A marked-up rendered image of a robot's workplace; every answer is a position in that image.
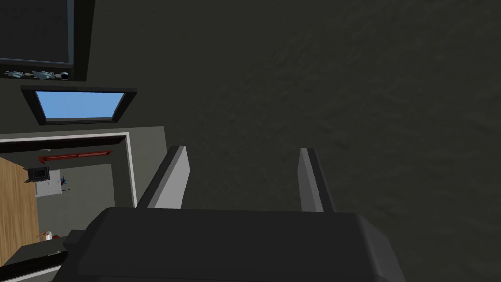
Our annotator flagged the black framed window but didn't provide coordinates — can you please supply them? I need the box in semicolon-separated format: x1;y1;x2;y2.
20;86;138;126

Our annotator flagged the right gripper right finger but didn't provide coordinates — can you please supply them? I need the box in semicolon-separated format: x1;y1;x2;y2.
297;147;337;213

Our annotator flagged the dark cabinet with knobs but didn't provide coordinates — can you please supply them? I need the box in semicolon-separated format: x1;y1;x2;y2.
0;0;96;82

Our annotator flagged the red wall shelf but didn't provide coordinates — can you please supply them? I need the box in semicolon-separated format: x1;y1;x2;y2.
38;150;112;164

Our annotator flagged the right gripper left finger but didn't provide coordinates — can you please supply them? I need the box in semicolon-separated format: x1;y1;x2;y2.
136;145;191;210

